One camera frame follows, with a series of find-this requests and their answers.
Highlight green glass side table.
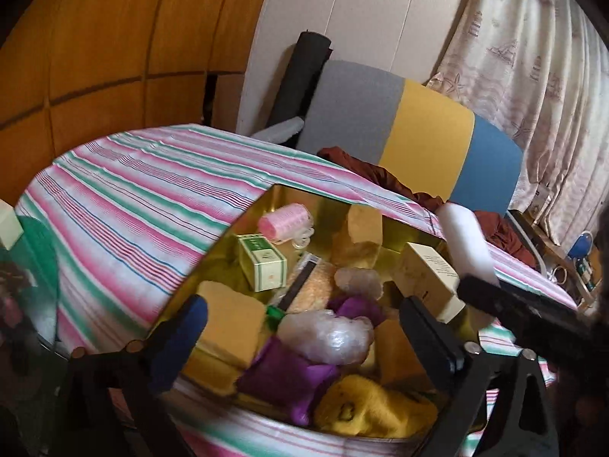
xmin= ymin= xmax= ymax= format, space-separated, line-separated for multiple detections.
xmin=0 ymin=214 xmax=67 ymax=439

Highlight dark red cloth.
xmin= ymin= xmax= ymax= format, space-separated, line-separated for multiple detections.
xmin=316 ymin=147 xmax=536 ymax=267

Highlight black rolled mat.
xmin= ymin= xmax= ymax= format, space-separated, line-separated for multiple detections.
xmin=269 ymin=31 xmax=334 ymax=129

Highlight yellow patterned sock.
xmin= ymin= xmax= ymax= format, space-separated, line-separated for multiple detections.
xmin=314 ymin=374 xmax=438 ymax=439

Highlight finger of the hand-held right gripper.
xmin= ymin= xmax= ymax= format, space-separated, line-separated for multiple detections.
xmin=456 ymin=273 xmax=581 ymax=339

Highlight purple snack packet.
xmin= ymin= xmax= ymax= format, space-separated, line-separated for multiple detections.
xmin=328 ymin=295 xmax=386 ymax=325
xmin=238 ymin=338 xmax=341 ymax=427

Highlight clear plastic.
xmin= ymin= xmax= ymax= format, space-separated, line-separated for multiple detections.
xmin=334 ymin=267 xmax=384 ymax=302

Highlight grey yellow blue chair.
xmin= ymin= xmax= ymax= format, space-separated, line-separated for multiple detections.
xmin=250 ymin=59 xmax=545 ymax=272

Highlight blue round fan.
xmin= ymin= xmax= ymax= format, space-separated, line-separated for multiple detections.
xmin=568 ymin=231 xmax=595 ymax=260

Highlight white foam roll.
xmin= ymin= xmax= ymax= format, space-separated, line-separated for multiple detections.
xmin=437 ymin=202 xmax=502 ymax=330

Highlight green and white box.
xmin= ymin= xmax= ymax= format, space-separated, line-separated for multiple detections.
xmin=237 ymin=233 xmax=289 ymax=292

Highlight wooden shelf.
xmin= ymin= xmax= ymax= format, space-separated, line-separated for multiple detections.
xmin=509 ymin=209 xmax=600 ymax=305

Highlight clear plastic roller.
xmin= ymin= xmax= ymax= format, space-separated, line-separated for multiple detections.
xmin=290 ymin=226 xmax=316 ymax=251

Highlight wooden panelled wardrobe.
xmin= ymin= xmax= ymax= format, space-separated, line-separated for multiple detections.
xmin=0 ymin=0 xmax=279 ymax=201

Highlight gold tin box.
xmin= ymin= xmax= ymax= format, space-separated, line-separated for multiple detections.
xmin=145 ymin=183 xmax=482 ymax=441

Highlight white bubble wrap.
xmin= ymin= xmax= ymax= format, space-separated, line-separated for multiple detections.
xmin=277 ymin=309 xmax=374 ymax=365

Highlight patterned beige curtain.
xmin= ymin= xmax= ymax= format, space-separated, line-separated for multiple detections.
xmin=426 ymin=0 xmax=609 ymax=248

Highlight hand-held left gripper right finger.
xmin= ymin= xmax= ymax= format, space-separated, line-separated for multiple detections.
xmin=399 ymin=296 xmax=560 ymax=457

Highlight pink hair roller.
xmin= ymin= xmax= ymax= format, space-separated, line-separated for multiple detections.
xmin=258 ymin=203 xmax=314 ymax=243

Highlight small white box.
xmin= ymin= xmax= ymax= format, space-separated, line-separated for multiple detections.
xmin=0 ymin=200 xmax=24 ymax=251

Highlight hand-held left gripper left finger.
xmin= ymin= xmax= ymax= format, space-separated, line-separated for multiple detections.
xmin=48 ymin=294 xmax=210 ymax=457

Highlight clear packet of beige grains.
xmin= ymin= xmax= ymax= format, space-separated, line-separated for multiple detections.
xmin=278 ymin=253 xmax=334 ymax=315

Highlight yellow sponge block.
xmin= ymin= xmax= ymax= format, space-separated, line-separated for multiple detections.
xmin=193 ymin=280 xmax=267 ymax=367
xmin=330 ymin=205 xmax=384 ymax=270

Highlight striped tablecloth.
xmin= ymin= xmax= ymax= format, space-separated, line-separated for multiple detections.
xmin=14 ymin=124 xmax=579 ymax=455

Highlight cream cardboard box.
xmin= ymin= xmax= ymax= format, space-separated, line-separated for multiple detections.
xmin=392 ymin=242 xmax=464 ymax=323

